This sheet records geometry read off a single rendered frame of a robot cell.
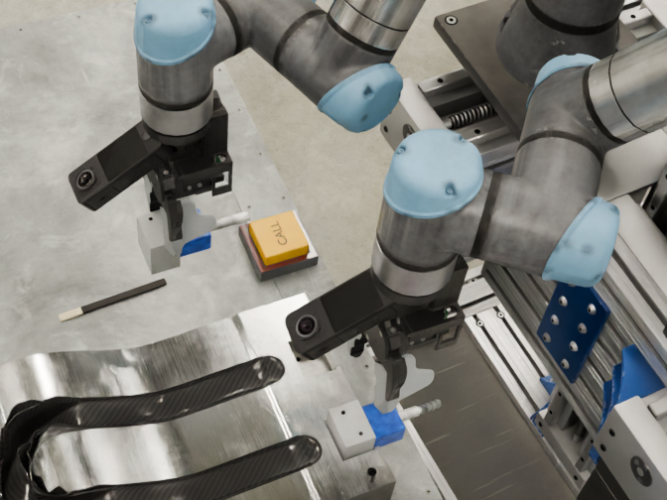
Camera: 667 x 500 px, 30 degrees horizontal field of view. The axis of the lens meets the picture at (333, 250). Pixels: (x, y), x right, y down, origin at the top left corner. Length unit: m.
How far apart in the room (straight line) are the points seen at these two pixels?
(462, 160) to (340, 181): 1.72
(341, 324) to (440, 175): 0.21
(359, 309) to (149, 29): 0.32
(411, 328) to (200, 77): 0.32
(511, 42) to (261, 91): 1.41
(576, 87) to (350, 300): 0.28
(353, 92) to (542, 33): 0.39
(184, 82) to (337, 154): 1.58
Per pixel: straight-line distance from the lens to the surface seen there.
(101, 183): 1.32
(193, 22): 1.17
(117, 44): 1.86
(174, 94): 1.23
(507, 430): 2.21
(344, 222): 2.66
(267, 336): 1.44
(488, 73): 1.53
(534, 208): 1.02
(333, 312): 1.15
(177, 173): 1.33
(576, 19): 1.47
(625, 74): 1.06
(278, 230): 1.60
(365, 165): 2.76
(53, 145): 1.74
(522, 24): 1.51
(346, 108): 1.16
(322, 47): 1.18
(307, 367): 1.46
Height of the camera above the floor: 2.13
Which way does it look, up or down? 54 degrees down
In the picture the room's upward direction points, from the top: 9 degrees clockwise
